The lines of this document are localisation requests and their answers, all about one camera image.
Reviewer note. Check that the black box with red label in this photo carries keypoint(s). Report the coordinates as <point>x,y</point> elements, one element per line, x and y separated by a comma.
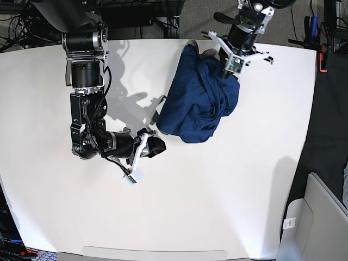
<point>9,249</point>

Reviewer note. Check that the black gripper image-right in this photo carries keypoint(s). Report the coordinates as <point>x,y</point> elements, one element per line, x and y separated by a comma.
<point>241,39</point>

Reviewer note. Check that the blue long-sleeve T-shirt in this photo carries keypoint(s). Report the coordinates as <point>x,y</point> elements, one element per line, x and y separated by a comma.
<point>198,97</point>

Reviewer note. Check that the red and black clamp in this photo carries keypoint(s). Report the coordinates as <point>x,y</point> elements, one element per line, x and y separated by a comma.
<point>323,54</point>

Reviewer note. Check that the blue handled tool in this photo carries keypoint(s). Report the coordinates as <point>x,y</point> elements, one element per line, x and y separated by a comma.
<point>313,28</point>

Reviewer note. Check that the grey tray at table edge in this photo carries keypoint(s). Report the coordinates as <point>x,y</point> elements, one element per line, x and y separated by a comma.
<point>101,253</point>

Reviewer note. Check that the grey plastic bin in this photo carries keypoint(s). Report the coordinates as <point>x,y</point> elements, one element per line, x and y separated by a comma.
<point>315,227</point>

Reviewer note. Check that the black cloth side table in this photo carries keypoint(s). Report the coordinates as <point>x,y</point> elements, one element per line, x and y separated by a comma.
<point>325,149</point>

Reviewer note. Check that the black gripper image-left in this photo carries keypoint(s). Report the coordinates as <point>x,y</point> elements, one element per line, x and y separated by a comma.
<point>124,145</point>

